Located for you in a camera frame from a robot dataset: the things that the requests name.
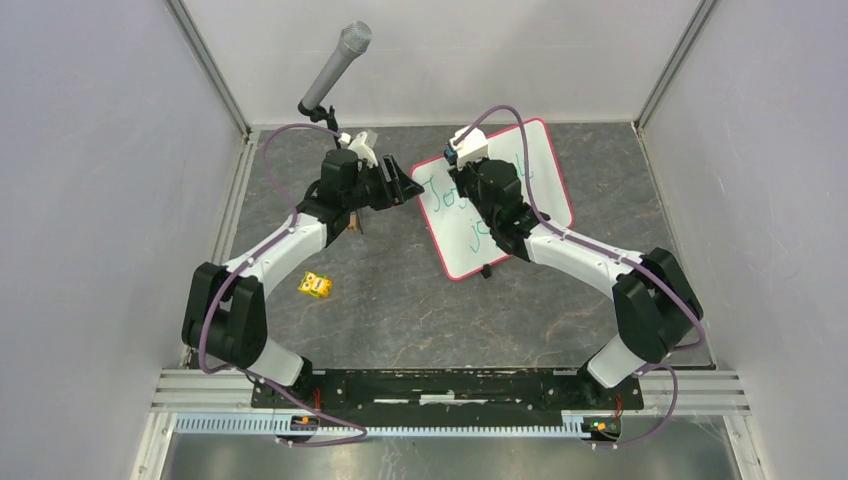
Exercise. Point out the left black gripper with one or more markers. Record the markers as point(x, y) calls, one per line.
point(405, 187)

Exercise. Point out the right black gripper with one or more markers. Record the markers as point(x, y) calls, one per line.
point(459, 174)

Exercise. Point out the pink framed whiteboard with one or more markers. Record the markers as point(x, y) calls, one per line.
point(461, 238)

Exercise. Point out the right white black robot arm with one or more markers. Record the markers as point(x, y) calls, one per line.
point(657, 311)

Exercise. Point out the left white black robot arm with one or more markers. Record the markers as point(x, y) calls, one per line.
point(226, 314)

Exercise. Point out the black microphone stand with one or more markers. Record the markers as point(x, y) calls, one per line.
point(320, 114)

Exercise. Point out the yellow toy block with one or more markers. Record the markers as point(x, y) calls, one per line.
point(317, 286)

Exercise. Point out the grey microphone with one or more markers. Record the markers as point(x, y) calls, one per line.
point(353, 42)

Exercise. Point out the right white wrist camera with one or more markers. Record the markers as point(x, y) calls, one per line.
point(471, 145)

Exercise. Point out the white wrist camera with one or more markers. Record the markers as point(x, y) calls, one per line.
point(362, 144)
point(471, 145)

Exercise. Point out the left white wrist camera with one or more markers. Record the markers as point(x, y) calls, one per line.
point(362, 144)

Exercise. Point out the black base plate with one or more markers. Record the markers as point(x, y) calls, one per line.
point(511, 397)

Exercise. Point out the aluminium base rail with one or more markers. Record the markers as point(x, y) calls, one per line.
point(696, 392)

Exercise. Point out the white slotted cable duct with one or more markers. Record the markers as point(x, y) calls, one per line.
point(287, 425)

